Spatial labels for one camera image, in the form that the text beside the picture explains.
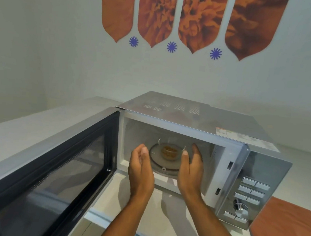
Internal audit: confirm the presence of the person's right hand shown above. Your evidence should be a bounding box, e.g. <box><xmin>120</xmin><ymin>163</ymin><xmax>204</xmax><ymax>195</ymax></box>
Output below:
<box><xmin>176</xmin><ymin>142</ymin><xmax>207</xmax><ymax>202</ymax></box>

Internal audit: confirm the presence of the silver microwave dial knob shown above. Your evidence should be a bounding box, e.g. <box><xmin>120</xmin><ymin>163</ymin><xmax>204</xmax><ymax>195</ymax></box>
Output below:
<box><xmin>233</xmin><ymin>199</ymin><xmax>249</xmax><ymax>213</ymax></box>

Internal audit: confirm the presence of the plain orange petal wall decal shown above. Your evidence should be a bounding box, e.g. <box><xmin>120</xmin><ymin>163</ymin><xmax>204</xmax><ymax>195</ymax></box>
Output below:
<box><xmin>97</xmin><ymin>0</ymin><xmax>135</xmax><ymax>44</ymax></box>

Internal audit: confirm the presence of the microwave door with dark window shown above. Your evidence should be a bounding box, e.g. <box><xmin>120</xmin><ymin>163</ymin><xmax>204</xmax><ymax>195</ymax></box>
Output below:
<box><xmin>0</xmin><ymin>98</ymin><xmax>122</xmax><ymax>236</ymax></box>

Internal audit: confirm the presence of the clear glass bowl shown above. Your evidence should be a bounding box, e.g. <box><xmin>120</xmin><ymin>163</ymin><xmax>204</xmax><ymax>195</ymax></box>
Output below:
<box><xmin>157</xmin><ymin>138</ymin><xmax>187</xmax><ymax>163</ymax></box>

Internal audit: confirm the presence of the glass microwave turntable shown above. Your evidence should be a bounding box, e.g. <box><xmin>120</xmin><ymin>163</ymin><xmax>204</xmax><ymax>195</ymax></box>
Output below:
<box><xmin>147</xmin><ymin>141</ymin><xmax>195</xmax><ymax>177</ymax></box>

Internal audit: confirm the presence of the brown food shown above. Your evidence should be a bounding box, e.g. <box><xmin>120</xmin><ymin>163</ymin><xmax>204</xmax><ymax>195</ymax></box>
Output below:
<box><xmin>160</xmin><ymin>145</ymin><xmax>179</xmax><ymax>161</ymax></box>

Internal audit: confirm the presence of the wide orange flower wall decal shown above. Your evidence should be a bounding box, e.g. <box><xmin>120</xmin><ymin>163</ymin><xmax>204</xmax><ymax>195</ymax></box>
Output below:
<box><xmin>176</xmin><ymin>0</ymin><xmax>229</xmax><ymax>57</ymax></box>

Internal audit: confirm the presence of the person's left hand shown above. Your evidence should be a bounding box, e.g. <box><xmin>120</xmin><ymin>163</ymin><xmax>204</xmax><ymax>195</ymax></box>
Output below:
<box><xmin>126</xmin><ymin>143</ymin><xmax>158</xmax><ymax>201</ymax></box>

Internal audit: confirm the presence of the narrow orange flower wall decal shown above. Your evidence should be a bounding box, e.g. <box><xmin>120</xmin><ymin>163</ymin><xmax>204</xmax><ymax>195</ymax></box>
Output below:
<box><xmin>135</xmin><ymin>0</ymin><xmax>178</xmax><ymax>50</ymax></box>

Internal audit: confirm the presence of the orange mat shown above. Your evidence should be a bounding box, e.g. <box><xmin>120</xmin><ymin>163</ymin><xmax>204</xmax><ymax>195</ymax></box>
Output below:
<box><xmin>248</xmin><ymin>194</ymin><xmax>311</xmax><ymax>236</ymax></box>

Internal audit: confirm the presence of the silver microwave oven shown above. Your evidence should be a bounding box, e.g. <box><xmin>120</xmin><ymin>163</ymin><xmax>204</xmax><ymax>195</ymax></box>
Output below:
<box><xmin>106</xmin><ymin>88</ymin><xmax>298</xmax><ymax>234</ymax></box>

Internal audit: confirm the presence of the person's right forearm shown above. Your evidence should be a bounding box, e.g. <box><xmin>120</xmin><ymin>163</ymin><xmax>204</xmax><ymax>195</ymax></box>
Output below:
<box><xmin>182</xmin><ymin>194</ymin><xmax>253</xmax><ymax>236</ymax></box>

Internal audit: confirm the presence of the group of silver microwave buttons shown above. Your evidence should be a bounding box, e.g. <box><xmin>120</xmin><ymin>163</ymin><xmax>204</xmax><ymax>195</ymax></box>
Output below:
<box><xmin>222</xmin><ymin>175</ymin><xmax>272</xmax><ymax>226</ymax></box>

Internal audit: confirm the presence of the large dark orange wall decal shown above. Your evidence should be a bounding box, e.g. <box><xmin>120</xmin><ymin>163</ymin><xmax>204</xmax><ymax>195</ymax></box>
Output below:
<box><xmin>223</xmin><ymin>0</ymin><xmax>290</xmax><ymax>65</ymax></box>

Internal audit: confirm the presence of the white label sticker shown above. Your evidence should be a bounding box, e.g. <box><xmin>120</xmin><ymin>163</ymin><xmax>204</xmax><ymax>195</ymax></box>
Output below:
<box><xmin>214</xmin><ymin>126</ymin><xmax>282</xmax><ymax>153</ymax></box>

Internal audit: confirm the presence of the person's left forearm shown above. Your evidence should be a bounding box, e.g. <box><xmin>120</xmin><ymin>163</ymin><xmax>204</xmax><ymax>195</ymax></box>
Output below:
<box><xmin>96</xmin><ymin>193</ymin><xmax>151</xmax><ymax>236</ymax></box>

